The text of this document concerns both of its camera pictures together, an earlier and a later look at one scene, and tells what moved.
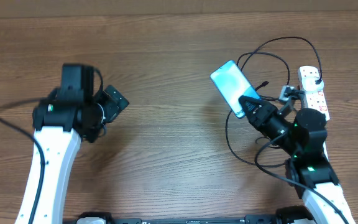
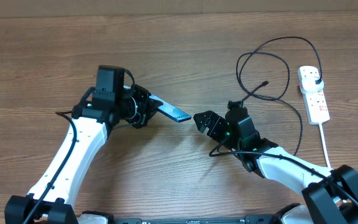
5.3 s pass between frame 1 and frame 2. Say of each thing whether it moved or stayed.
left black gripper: moved
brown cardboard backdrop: stayed
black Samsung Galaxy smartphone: moved
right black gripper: moved
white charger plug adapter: stayed
